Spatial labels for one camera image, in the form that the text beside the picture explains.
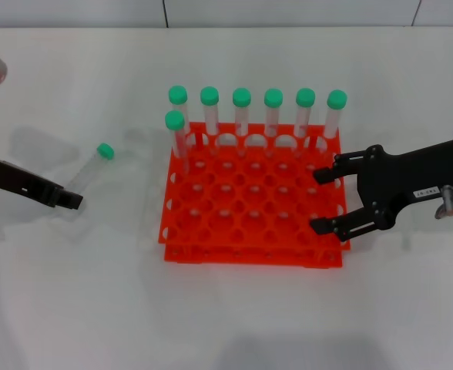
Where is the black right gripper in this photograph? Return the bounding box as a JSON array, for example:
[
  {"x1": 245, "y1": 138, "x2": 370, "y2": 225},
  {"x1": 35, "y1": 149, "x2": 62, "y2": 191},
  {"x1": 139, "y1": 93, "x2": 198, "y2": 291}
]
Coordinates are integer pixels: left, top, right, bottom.
[{"x1": 309, "y1": 138, "x2": 453, "y2": 244}]

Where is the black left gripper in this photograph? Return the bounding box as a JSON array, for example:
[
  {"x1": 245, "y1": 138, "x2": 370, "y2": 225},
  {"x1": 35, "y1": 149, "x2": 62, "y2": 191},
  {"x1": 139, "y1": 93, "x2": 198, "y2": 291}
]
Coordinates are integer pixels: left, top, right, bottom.
[{"x1": 0, "y1": 155, "x2": 85, "y2": 211}]

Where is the clear test tube green cap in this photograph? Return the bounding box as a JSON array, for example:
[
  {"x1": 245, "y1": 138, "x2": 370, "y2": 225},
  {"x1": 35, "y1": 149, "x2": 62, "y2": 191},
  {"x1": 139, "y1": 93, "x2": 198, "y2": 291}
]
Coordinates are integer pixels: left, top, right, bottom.
[
  {"x1": 318, "y1": 89, "x2": 347, "y2": 155},
  {"x1": 62, "y1": 142, "x2": 116, "y2": 196},
  {"x1": 200, "y1": 86, "x2": 220, "y2": 155},
  {"x1": 167, "y1": 85, "x2": 193, "y2": 150},
  {"x1": 232, "y1": 87, "x2": 252, "y2": 155},
  {"x1": 294, "y1": 88, "x2": 316, "y2": 157},
  {"x1": 263, "y1": 88, "x2": 284, "y2": 157},
  {"x1": 164, "y1": 110, "x2": 192, "y2": 178}
]

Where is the orange test tube rack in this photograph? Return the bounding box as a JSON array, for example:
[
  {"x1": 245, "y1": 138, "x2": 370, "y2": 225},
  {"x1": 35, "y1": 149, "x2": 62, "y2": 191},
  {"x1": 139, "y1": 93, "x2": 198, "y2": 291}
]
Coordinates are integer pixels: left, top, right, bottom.
[{"x1": 157, "y1": 121, "x2": 351, "y2": 267}]

